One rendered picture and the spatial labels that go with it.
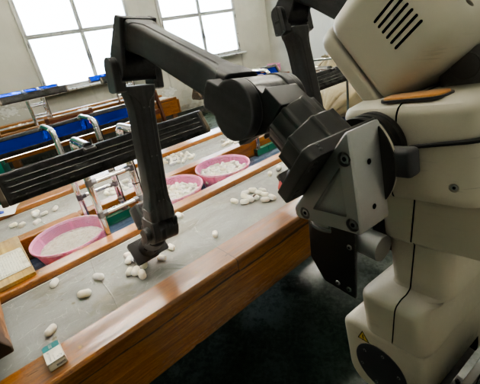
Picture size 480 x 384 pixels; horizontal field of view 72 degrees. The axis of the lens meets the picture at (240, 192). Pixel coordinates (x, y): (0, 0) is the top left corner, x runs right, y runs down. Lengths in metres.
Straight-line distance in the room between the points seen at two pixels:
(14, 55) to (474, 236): 5.86
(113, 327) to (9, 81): 5.32
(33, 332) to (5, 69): 5.19
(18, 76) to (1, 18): 0.74
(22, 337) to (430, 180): 0.95
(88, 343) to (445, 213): 0.74
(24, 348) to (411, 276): 0.86
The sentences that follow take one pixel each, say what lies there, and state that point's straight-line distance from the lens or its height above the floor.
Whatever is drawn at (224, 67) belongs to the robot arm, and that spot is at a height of 1.29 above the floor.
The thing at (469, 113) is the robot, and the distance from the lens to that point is 0.40.
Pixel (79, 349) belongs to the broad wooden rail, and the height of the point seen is 0.76.
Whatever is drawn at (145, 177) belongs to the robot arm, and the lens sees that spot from 0.79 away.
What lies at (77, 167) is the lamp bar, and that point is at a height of 1.07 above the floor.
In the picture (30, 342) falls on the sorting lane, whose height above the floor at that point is 0.74.
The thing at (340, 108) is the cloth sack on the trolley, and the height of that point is 0.35.
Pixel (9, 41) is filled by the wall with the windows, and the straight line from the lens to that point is 6.01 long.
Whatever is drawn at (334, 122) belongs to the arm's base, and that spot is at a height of 1.22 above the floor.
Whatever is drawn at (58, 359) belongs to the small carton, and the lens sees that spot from 0.86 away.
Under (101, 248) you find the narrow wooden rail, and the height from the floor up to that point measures 0.76.
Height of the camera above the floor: 1.33
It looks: 26 degrees down
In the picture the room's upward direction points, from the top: 10 degrees counter-clockwise
